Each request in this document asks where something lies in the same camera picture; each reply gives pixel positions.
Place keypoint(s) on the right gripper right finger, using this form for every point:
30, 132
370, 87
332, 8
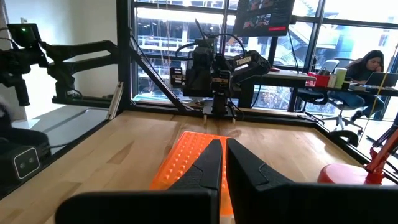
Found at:
295, 205

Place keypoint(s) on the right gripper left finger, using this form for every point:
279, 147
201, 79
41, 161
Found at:
174, 205

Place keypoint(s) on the orange plastic box lid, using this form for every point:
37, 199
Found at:
186, 155

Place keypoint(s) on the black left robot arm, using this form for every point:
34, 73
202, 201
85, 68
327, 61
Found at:
248, 63

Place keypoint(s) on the red desk lamp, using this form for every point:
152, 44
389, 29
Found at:
345, 174

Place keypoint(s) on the grey desk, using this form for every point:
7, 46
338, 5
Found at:
280, 77

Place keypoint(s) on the black monitor with red bar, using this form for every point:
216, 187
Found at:
264, 18

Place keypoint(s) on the office chair with white legs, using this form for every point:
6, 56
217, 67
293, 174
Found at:
341, 119

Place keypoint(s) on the grey office chair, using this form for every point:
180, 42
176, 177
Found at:
311, 96

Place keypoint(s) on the red container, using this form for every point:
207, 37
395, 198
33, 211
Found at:
321, 81

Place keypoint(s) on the pale green cup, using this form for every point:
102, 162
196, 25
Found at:
340, 76

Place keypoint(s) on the dark office desk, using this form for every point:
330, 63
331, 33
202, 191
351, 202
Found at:
373, 91

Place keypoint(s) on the person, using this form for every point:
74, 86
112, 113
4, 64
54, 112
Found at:
363, 73

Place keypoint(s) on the dark laptop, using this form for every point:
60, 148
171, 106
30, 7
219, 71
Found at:
382, 79

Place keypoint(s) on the black device with green light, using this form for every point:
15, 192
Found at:
23, 35

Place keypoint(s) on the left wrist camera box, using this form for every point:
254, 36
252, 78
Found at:
203, 56

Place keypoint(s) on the large window wall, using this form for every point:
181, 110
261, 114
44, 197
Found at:
161, 31

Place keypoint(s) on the black aluminium table frame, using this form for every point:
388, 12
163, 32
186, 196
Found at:
124, 62

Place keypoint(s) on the silver frame bracket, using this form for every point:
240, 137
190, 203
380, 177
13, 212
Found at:
115, 99

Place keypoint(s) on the table-level camera box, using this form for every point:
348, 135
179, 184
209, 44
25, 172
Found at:
26, 163

